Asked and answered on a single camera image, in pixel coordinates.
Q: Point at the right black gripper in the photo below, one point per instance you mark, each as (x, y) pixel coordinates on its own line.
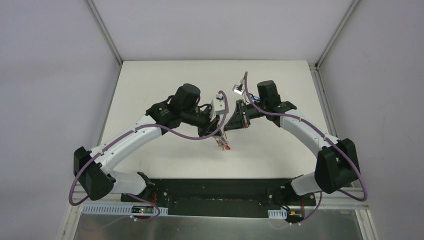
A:
(242, 115)

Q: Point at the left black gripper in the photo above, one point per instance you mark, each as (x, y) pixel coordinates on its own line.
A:
(211, 125)

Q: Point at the grey red keyring holder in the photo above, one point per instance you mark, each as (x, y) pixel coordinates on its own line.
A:
(222, 142)

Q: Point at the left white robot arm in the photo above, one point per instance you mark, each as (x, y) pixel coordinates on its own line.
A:
(180, 114)

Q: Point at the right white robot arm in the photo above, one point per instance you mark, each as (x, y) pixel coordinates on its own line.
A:
(337, 162)

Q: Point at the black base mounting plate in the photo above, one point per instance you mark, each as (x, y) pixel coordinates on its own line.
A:
(220, 197)

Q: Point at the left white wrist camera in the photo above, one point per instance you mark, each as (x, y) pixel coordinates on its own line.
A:
(218, 106)

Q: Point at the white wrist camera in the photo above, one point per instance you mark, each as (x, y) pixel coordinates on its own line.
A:
(218, 106)
(239, 89)

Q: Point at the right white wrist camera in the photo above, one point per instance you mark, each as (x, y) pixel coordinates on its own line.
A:
(239, 89)

